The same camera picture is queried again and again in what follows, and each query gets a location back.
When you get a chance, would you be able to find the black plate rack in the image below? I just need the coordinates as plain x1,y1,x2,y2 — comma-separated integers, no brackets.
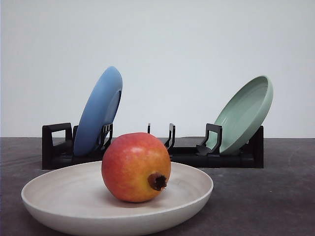
42,123,264,170

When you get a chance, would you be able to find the green plate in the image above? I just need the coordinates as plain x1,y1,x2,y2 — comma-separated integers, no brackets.
206,75,274,155

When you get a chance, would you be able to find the blue plate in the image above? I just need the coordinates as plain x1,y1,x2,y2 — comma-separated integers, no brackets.
73,66,123,157

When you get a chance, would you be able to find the white plate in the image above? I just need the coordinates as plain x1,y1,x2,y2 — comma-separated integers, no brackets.
21,162,214,231

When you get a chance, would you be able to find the red yellow pomegranate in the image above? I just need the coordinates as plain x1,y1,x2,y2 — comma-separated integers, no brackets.
101,132,171,203

